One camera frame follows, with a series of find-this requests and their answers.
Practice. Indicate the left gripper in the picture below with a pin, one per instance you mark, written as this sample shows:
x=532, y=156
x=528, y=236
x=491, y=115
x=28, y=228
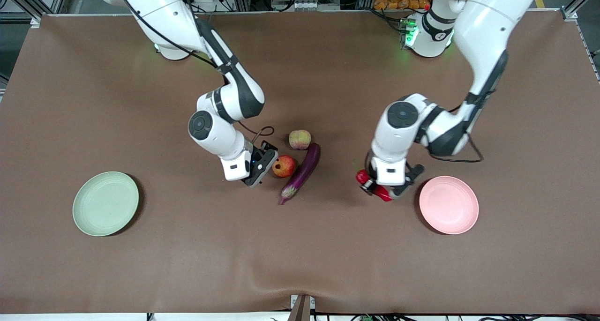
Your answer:
x=412, y=174

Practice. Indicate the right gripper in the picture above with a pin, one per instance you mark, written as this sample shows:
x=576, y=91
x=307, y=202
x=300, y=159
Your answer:
x=267, y=149

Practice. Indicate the red chili pepper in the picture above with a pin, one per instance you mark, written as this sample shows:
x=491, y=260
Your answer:
x=382, y=193

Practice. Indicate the red pomegranate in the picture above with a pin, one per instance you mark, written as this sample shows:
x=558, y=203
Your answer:
x=284, y=167

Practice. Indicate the long purple eggplant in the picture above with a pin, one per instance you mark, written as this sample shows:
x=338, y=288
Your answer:
x=303, y=173

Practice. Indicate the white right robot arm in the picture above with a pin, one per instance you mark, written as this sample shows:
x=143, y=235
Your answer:
x=164, y=11

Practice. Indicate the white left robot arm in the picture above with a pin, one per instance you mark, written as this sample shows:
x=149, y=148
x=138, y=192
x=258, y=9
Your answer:
x=487, y=26

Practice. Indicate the yellow pink peach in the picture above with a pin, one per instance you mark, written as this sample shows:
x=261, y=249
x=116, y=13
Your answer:
x=300, y=139

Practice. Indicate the pink round plate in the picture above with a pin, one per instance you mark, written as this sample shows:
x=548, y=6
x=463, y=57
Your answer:
x=448, y=205

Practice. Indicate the brown table cover sheet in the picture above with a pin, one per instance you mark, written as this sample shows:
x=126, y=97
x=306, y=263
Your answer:
x=300, y=265

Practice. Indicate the light green round plate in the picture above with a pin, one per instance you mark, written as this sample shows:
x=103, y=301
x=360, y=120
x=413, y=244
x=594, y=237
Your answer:
x=105, y=204

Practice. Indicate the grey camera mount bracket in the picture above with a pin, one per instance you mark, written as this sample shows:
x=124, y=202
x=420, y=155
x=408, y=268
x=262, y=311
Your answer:
x=301, y=309

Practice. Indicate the aluminium frame profile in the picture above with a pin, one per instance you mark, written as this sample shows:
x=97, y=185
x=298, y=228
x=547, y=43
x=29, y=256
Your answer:
x=28, y=4
x=579, y=4

